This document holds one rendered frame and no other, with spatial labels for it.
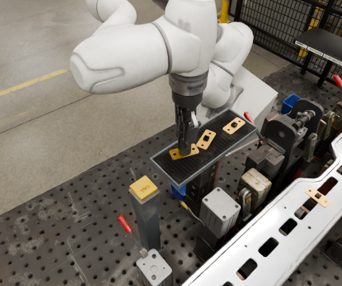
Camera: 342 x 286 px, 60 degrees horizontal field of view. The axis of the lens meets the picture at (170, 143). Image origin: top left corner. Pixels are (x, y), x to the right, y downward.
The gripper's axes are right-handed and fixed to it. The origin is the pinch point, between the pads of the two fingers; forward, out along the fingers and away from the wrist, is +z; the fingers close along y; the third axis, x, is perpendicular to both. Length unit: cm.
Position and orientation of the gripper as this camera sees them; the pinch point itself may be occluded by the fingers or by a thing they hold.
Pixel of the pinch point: (184, 142)
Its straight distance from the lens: 84.7
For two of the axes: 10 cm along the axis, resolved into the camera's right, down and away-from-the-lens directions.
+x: 9.4, -2.6, 2.3
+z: 0.0, 6.6, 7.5
